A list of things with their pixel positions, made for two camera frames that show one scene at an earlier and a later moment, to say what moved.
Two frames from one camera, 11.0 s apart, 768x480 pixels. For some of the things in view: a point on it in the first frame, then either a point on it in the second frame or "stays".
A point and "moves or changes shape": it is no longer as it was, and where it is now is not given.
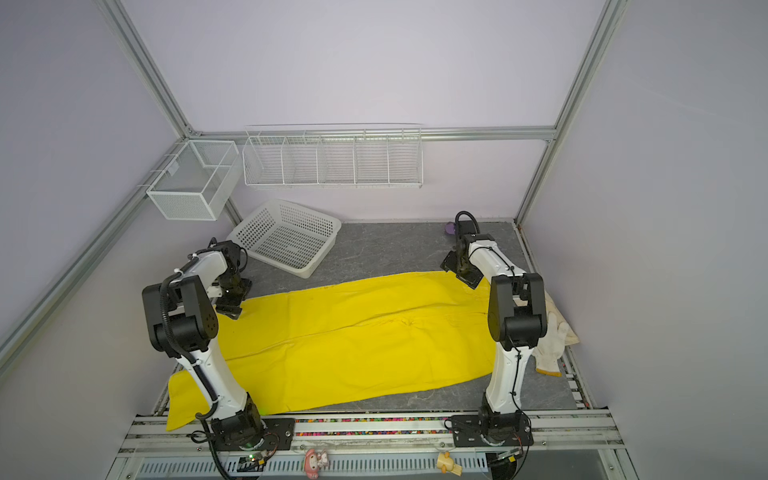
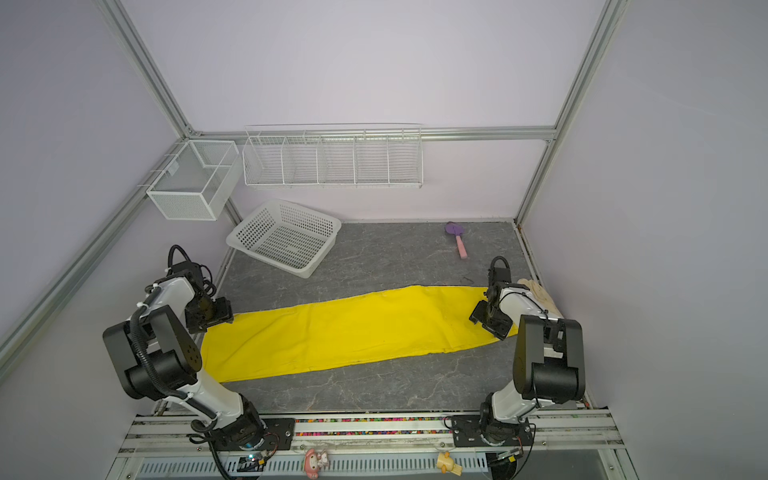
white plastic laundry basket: [287, 236] stays
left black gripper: [231, 306] → [224, 314]
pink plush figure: [313, 461] stays
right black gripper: [450, 263] → [478, 314]
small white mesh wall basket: [192, 185] stays
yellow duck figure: [445, 463] stays
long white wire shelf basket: [333, 155] stays
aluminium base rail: [563, 446] stays
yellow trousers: [344, 340] moves or changes shape
